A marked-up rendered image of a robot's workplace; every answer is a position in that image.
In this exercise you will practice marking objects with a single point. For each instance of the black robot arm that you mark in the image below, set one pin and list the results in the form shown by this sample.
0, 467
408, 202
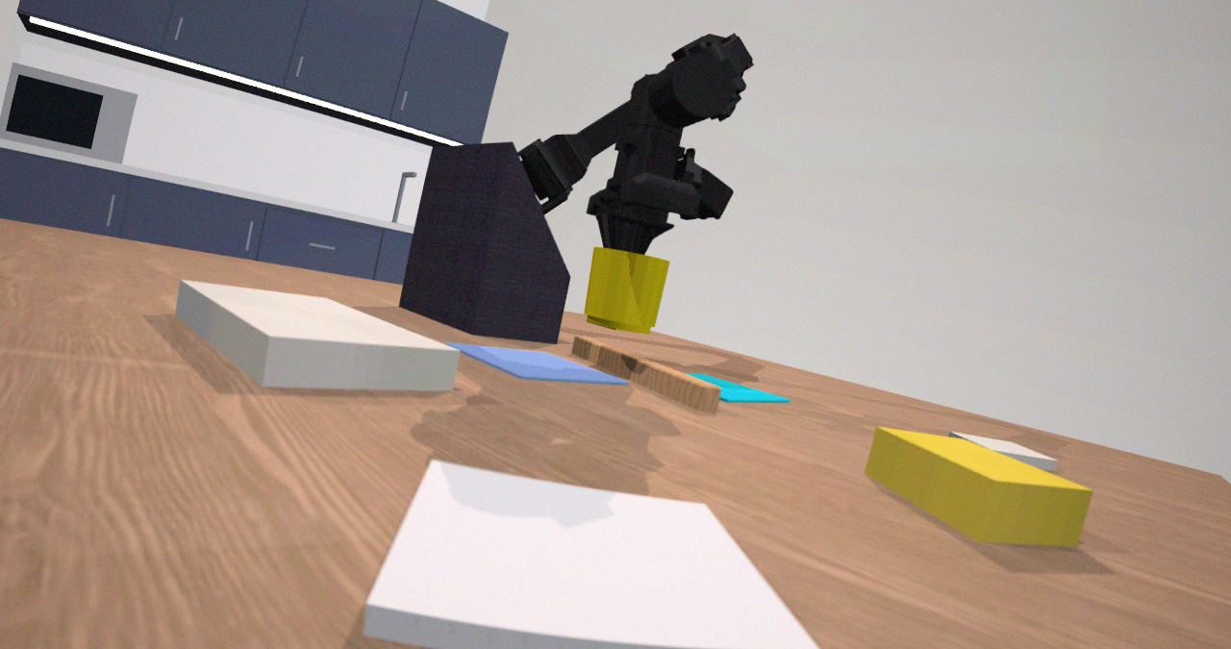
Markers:
704, 81

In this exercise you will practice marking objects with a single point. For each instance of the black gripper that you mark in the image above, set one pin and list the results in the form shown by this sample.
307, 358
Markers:
633, 208

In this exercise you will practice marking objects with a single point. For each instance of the yellow rectangular block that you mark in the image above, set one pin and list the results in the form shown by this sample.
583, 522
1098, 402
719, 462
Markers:
984, 495

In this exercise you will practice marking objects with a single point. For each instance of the white flat box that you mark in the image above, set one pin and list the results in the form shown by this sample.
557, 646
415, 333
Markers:
288, 340
486, 560

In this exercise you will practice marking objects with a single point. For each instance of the white flat square pad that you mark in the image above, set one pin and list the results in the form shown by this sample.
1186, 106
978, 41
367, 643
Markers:
1011, 450

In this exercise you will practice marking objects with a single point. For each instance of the yellow cup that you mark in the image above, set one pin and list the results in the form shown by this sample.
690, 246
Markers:
625, 290

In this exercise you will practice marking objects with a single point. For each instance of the light brown wooden bar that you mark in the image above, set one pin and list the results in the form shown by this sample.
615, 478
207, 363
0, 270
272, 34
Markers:
676, 385

